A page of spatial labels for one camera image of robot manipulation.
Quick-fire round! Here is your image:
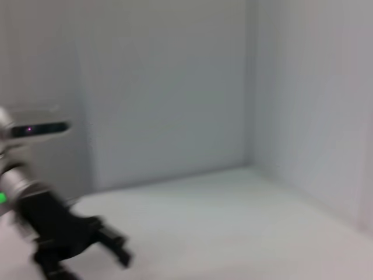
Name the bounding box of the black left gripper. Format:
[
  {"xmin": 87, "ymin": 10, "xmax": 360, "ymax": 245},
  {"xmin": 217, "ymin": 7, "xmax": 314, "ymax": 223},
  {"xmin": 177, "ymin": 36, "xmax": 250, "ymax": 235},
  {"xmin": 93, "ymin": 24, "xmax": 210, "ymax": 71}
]
[{"xmin": 17, "ymin": 192, "xmax": 132, "ymax": 280}]

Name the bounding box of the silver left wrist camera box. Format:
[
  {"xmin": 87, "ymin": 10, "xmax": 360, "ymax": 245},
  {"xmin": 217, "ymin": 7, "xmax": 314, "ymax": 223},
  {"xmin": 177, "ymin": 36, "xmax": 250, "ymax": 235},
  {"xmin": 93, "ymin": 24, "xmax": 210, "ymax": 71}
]
[{"xmin": 8, "ymin": 106, "xmax": 72, "ymax": 144}]

